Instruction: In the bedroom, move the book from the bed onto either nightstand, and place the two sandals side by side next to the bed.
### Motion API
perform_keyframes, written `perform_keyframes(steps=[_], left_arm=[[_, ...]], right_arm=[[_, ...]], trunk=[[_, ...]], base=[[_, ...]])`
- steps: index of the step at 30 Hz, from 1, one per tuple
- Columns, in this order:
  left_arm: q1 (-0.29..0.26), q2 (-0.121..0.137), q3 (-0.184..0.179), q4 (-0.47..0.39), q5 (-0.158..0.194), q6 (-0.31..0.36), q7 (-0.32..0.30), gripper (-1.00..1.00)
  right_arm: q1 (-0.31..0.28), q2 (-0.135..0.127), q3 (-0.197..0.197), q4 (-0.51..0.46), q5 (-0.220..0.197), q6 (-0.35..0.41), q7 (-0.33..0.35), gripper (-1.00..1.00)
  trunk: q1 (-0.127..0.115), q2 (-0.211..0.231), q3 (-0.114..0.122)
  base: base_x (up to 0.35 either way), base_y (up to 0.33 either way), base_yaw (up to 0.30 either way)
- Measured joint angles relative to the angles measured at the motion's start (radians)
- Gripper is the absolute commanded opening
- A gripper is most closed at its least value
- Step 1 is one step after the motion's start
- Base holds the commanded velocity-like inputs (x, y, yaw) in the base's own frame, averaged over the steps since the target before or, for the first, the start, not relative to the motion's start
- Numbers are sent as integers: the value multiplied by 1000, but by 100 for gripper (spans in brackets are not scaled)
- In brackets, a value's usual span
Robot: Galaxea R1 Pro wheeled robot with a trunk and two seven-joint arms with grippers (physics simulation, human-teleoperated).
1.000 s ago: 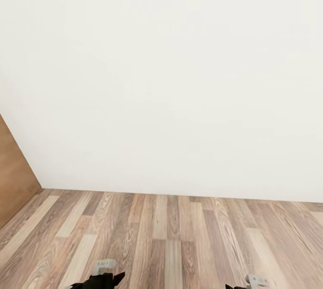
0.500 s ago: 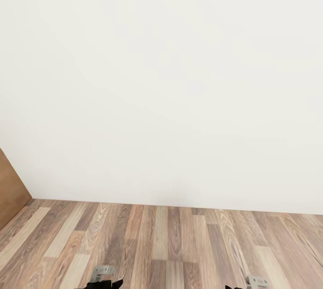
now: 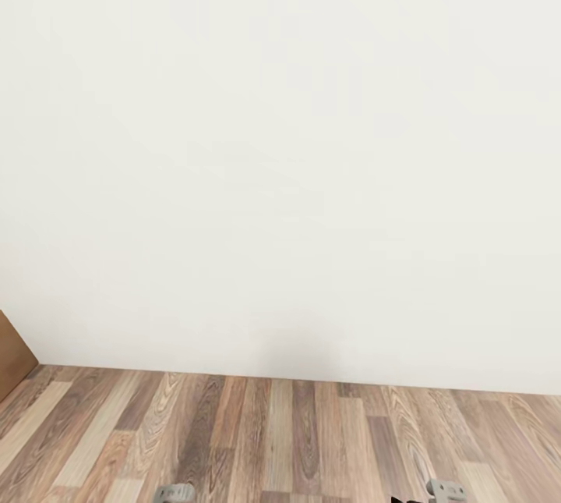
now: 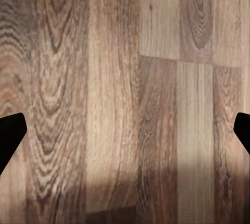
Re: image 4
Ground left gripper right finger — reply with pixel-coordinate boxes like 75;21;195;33
233;113;250;154

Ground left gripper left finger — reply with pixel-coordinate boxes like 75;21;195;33
0;113;27;175

